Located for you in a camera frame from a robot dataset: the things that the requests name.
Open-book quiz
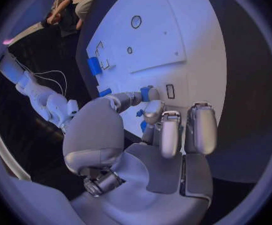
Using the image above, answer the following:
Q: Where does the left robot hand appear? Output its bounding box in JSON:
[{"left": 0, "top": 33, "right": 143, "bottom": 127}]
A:
[{"left": 62, "top": 86, "right": 219, "bottom": 225}]

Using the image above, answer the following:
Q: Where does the blue short cylinder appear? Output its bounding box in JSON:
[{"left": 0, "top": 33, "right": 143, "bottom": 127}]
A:
[{"left": 139, "top": 85, "right": 155, "bottom": 102}]

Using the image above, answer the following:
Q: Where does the white task board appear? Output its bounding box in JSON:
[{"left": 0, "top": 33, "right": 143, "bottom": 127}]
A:
[{"left": 86, "top": 0, "right": 228, "bottom": 152}]

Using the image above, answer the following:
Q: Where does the small blue block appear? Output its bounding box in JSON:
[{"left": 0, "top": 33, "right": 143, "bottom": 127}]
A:
[{"left": 97, "top": 87, "right": 113, "bottom": 98}]

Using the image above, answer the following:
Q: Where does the person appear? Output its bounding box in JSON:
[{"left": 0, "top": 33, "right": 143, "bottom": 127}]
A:
[{"left": 40, "top": 0, "right": 96, "bottom": 38}]

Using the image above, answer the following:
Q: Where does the white cable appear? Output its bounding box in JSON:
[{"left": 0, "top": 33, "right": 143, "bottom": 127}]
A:
[{"left": 15, "top": 58, "right": 68, "bottom": 99}]

